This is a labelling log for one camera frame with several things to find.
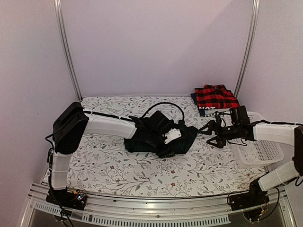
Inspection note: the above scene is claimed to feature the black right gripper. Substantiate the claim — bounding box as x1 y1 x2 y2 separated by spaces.
198 120 241 148

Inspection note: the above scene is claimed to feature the dark green plaid garment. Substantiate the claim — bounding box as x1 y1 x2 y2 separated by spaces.
124 126 197 155

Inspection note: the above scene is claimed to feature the red black plaid shirt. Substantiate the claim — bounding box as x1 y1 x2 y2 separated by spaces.
195 85 240 109

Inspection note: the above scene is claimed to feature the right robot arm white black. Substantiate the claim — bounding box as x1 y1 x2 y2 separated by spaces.
198 106 303 206

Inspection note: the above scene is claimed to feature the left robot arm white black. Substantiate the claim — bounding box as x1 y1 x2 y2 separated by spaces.
45 102 182 205

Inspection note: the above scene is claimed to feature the white plastic laundry basket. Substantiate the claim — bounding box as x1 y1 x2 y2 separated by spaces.
233 111 285 167

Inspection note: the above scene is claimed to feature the folded navy blue shirt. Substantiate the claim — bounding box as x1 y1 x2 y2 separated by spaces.
190 93 229 117

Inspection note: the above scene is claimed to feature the floral patterned table cloth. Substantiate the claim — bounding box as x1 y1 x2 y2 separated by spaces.
67 96 266 197

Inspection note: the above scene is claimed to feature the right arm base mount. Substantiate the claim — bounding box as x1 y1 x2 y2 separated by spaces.
227 179 269 222

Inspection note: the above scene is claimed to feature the aluminium front rail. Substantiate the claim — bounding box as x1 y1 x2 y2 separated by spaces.
20 183 298 227

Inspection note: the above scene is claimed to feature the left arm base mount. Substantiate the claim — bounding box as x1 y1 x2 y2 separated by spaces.
46 188 87 210

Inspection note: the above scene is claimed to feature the right aluminium frame post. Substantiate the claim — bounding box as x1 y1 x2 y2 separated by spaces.
234 0 260 98

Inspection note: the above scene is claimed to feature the aluminium frame post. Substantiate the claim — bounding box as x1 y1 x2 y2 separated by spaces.
234 0 260 98
53 0 83 100

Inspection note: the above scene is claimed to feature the left aluminium frame post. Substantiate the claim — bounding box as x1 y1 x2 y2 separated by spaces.
53 0 83 100

